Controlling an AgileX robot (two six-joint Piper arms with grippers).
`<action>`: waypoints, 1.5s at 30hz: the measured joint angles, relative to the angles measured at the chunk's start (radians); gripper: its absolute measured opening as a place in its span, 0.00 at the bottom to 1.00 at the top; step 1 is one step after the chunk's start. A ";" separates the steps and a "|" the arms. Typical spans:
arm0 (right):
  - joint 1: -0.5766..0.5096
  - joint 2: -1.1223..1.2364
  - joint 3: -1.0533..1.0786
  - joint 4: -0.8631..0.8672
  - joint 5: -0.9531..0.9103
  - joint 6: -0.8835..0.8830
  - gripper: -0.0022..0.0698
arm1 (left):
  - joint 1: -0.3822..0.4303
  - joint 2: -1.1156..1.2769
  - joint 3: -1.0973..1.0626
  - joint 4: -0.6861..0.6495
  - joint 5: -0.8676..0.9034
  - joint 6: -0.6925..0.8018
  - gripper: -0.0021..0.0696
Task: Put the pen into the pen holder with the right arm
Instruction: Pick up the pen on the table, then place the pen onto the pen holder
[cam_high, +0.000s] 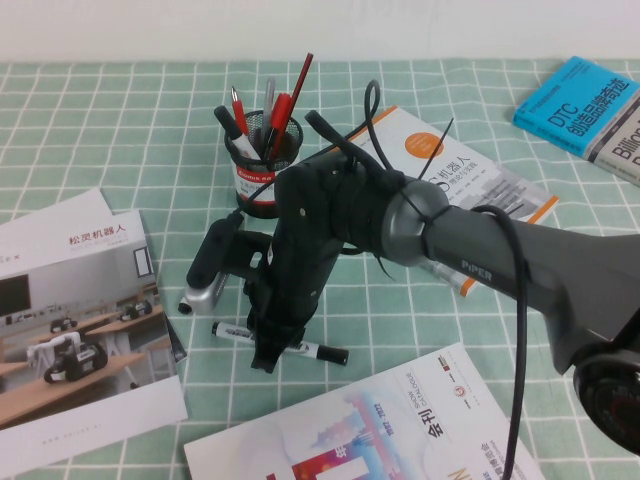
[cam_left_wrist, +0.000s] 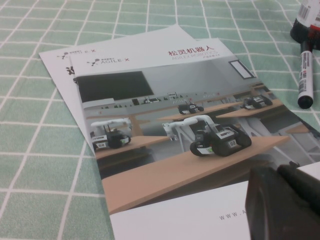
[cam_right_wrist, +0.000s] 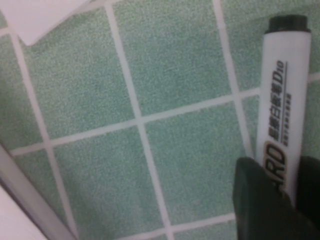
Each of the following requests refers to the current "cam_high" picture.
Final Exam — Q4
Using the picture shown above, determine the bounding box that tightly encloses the grey pen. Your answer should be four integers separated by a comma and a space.
261, 76, 278, 134

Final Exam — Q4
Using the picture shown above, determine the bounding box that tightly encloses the black zip tie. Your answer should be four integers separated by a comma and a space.
372, 252, 397, 282
417, 117, 456, 181

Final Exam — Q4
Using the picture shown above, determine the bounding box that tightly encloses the white ROS robot book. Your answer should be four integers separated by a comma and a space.
344, 104, 560, 299

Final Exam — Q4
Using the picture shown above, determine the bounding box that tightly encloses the red pen with metal tip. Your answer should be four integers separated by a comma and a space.
230, 86, 250, 144

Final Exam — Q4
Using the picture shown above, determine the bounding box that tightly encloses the red capped pen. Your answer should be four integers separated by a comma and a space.
268, 93, 293, 154

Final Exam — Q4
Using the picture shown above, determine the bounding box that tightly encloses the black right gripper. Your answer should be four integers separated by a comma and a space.
243, 158, 354, 375

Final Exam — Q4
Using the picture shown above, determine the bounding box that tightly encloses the white show catalogue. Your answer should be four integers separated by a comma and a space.
183, 342, 546, 480

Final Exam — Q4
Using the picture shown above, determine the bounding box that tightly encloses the plain white brochure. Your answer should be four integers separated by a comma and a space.
0, 187, 114, 241

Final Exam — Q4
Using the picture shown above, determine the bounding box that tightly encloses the black camera cable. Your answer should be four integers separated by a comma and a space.
219, 79, 532, 480

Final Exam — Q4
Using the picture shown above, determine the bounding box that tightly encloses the dark booklet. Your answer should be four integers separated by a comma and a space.
164, 314, 189, 365

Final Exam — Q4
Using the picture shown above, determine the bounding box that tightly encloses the blue and grey DTC book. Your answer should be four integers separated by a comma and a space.
512, 54, 640, 189

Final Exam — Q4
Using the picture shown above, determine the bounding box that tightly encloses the green checked tablecloth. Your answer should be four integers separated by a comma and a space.
0, 58, 640, 480

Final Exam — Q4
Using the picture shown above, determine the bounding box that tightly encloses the robot photo brochure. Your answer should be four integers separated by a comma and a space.
0, 209, 189, 469

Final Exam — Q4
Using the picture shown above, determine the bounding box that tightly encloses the dark red slim pen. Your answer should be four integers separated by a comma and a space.
269, 52, 315, 157

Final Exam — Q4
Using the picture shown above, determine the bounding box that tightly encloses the black mesh pen holder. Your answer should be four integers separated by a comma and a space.
223, 109, 305, 220

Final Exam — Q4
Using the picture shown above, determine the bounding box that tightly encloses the black sleeved gripper cable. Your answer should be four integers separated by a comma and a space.
306, 110, 401, 176

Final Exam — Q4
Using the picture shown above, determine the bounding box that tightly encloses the black camera bracket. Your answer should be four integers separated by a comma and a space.
227, 229, 276, 281

